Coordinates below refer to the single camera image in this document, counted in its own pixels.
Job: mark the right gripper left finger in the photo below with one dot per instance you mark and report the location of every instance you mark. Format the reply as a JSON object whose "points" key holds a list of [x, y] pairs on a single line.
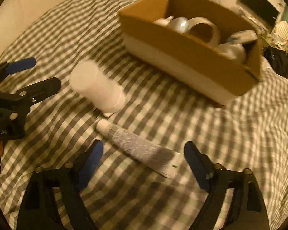
{"points": [[38, 208]]}

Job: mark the white tape roll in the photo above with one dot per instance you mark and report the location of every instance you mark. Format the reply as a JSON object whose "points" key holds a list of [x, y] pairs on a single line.
{"points": [[205, 30]]}

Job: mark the white earbuds case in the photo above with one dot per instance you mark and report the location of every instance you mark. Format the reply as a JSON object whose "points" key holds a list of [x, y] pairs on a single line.
{"points": [[179, 25]]}

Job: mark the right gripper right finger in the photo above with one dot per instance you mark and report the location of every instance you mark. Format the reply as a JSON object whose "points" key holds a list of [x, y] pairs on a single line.
{"points": [[247, 208]]}

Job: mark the black jacket on chair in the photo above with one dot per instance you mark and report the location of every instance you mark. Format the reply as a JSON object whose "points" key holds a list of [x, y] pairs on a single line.
{"points": [[278, 59]]}

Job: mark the white cream tube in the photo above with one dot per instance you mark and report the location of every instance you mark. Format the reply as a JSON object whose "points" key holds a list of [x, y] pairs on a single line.
{"points": [[160, 159]]}

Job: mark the blue card pack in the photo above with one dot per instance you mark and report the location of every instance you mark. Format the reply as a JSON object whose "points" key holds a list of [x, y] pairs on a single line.
{"points": [[243, 37]]}

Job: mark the white plush toy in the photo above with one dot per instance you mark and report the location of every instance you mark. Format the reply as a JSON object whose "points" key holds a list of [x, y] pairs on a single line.
{"points": [[164, 21]]}

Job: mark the open cardboard box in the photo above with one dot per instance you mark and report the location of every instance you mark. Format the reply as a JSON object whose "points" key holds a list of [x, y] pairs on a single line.
{"points": [[187, 57]]}

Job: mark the white mesh cloth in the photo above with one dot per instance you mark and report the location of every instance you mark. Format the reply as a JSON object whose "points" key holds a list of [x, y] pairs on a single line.
{"points": [[235, 52]]}

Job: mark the white oval mirror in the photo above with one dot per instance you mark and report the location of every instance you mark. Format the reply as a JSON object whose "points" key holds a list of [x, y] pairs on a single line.
{"points": [[281, 33]]}

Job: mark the white cotton pad roll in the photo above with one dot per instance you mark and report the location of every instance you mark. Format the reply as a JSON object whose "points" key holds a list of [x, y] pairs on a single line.
{"points": [[105, 94]]}

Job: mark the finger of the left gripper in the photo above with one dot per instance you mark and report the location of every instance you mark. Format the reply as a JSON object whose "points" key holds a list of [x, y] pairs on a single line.
{"points": [[36, 92], [7, 69]]}

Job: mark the black wall television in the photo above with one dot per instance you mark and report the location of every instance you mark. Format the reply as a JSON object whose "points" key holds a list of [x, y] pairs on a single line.
{"points": [[264, 9]]}

